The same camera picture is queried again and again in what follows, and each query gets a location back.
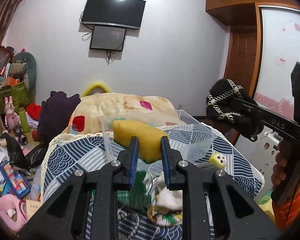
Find white suitcase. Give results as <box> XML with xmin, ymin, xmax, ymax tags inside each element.
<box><xmin>251</xmin><ymin>131</ymin><xmax>280</xmax><ymax>197</ymax></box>

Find wooden wardrobe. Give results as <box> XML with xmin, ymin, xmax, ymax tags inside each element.
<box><xmin>206</xmin><ymin>0</ymin><xmax>299</xmax><ymax>96</ymax></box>

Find red plush item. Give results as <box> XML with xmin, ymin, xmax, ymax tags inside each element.
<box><xmin>25</xmin><ymin>103</ymin><xmax>42</xmax><ymax>121</ymax></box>

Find colourful book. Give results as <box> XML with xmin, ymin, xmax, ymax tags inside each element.
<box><xmin>0</xmin><ymin>161</ymin><xmax>31</xmax><ymax>199</ymax></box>

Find black plastic bag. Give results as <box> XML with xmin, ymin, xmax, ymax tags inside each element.
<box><xmin>0</xmin><ymin>133</ymin><xmax>48</xmax><ymax>172</ymax></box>

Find green storage box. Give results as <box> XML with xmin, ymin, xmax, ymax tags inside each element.
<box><xmin>0</xmin><ymin>82</ymin><xmax>33</xmax><ymax>114</ymax></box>

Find pink bunny figurine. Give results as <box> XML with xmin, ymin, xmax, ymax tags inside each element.
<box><xmin>5</xmin><ymin>96</ymin><xmax>20</xmax><ymax>133</ymax></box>

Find dark purple garment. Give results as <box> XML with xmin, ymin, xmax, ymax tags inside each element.
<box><xmin>37</xmin><ymin>91</ymin><xmax>81</xmax><ymax>144</ymax></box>

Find orange sleeve forearm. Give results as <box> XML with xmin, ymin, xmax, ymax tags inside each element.
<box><xmin>272</xmin><ymin>188</ymin><xmax>300</xmax><ymax>232</ymax></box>

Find beige patterned blanket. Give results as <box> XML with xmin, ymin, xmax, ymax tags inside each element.
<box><xmin>63</xmin><ymin>93</ymin><xmax>179</xmax><ymax>134</ymax></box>

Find yellow plush ball toy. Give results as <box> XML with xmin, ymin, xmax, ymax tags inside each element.
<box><xmin>209</xmin><ymin>153</ymin><xmax>226</xmax><ymax>169</ymax></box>

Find grey plush toy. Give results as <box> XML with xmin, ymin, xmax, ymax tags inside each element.
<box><xmin>8</xmin><ymin>52</ymin><xmax>37</xmax><ymax>90</ymax></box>

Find pink plush slipper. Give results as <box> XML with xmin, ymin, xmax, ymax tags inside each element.
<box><xmin>0</xmin><ymin>194</ymin><xmax>27</xmax><ymax>232</ymax></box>

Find yellow plush ring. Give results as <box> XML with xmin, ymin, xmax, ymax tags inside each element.
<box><xmin>80</xmin><ymin>80</ymin><xmax>113</xmax><ymax>98</ymax></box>

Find clear plastic box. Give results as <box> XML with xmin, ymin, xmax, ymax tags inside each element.
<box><xmin>101</xmin><ymin>110</ymin><xmax>217</xmax><ymax>176</ymax></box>

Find yellow sponge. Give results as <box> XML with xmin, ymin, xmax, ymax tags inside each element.
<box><xmin>112</xmin><ymin>120</ymin><xmax>168</xmax><ymax>163</ymax></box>

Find floral fabric scrunchie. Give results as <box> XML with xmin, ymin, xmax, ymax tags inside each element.
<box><xmin>147</xmin><ymin>206</ymin><xmax>183</xmax><ymax>227</ymax></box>

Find white sliding wardrobe door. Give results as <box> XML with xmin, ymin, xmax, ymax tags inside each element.
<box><xmin>254</xmin><ymin>5</ymin><xmax>300</xmax><ymax>119</ymax></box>

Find blue patterned bed cover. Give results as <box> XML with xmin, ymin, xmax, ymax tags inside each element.
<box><xmin>40</xmin><ymin>122</ymin><xmax>264</xmax><ymax>239</ymax></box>

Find small wall monitor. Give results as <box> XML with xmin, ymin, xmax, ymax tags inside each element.
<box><xmin>90</xmin><ymin>26</ymin><xmax>126</xmax><ymax>51</ymax></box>

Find large wall television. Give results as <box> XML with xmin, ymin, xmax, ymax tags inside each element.
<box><xmin>81</xmin><ymin>0</ymin><xmax>146</xmax><ymax>29</ymax></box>

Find right hand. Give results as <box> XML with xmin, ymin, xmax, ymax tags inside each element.
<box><xmin>271</xmin><ymin>140</ymin><xmax>292</xmax><ymax>186</ymax></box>

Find black knitted pouch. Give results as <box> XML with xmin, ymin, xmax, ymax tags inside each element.
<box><xmin>206</xmin><ymin>79</ymin><xmax>264</xmax><ymax>142</ymax></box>

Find green bottle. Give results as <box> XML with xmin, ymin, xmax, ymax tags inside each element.
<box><xmin>18</xmin><ymin>107</ymin><xmax>30</xmax><ymax>133</ymax></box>

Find green knitted sock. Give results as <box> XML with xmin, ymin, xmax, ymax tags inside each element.
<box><xmin>117</xmin><ymin>171</ymin><xmax>151</xmax><ymax>212</ymax></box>

